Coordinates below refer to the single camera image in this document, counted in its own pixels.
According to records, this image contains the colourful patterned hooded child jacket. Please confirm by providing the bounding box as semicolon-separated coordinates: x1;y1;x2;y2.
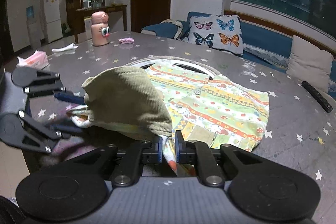
68;63;269;176

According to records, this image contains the pink tissue pack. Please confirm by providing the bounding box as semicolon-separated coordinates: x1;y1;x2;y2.
16;51;49;70

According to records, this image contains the white crumpled tissue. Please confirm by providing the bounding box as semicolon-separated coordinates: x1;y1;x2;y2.
52;43;79;53

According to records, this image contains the pink cartoon thermos bottle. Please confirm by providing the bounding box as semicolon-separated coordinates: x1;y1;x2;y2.
91;11;110;47

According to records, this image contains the small pink purple toy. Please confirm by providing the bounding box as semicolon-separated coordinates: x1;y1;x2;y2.
118;37;134;44

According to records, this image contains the wooden side table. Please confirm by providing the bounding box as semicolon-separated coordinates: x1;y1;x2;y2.
72;4;127;44

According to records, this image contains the round black induction cooker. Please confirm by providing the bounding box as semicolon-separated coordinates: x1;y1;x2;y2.
126;56;221;78

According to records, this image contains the white refrigerator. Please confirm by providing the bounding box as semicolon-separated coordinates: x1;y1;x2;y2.
43;0;63;43

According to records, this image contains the butterfly print cushion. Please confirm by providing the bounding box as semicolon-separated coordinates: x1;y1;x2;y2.
188;15;244;56

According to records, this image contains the beige knitted blanket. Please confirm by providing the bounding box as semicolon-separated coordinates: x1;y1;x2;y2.
160;19;188;40

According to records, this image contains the blue sofa bench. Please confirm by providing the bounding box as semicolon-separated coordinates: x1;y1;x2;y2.
140;11;336;98

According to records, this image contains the black remote control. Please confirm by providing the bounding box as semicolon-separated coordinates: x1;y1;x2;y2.
301;81;333;113

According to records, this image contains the beige plain cushion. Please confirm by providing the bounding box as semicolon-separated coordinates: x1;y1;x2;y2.
286;36;333;93

